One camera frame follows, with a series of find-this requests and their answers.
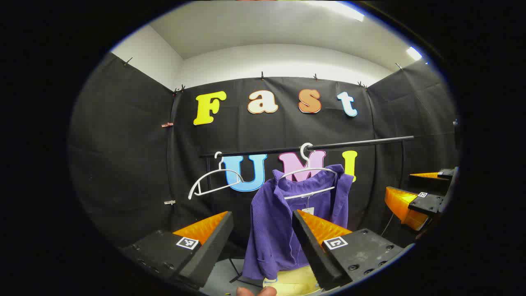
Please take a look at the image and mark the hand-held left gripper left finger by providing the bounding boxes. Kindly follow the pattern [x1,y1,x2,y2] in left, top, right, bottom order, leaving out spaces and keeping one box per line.
[119,211,234,290]

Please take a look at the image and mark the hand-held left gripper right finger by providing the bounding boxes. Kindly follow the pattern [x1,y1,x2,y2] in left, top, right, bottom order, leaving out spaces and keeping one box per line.
[292,209,405,291]

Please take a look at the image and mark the cream laundry hamper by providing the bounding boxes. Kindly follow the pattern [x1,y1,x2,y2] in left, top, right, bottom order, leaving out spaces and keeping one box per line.
[263,265,322,296]

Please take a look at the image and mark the purple ribbed sweater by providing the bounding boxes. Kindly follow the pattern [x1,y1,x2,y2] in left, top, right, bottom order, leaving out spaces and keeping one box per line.
[242,164,355,281]

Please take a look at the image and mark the black clothes rack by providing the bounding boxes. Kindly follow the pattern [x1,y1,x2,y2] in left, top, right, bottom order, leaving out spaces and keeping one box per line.
[200,136,415,284]

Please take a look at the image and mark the white clothes hanger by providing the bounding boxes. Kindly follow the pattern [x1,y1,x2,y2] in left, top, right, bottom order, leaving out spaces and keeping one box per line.
[188,151,245,201]
[281,143,338,201]

